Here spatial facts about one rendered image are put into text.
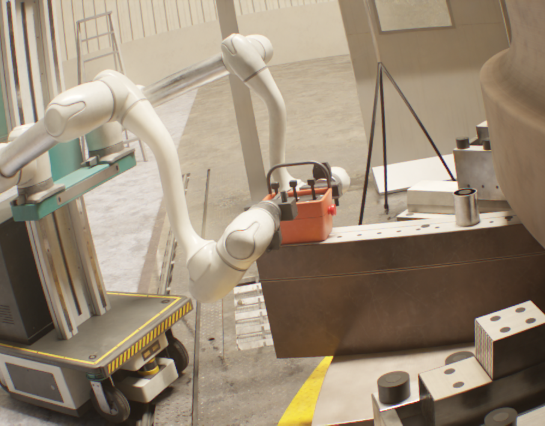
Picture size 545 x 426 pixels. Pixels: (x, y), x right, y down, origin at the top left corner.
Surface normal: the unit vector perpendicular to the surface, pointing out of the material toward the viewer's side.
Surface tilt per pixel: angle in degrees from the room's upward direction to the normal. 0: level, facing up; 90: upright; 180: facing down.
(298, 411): 0
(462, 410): 90
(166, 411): 0
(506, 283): 90
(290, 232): 97
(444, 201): 71
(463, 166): 90
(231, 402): 0
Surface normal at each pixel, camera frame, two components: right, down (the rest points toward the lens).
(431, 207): -0.61, 0.33
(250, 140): 0.07, 0.26
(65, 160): 0.89, -0.04
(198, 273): -0.54, 0.07
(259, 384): -0.18, -0.95
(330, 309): -0.26, 0.31
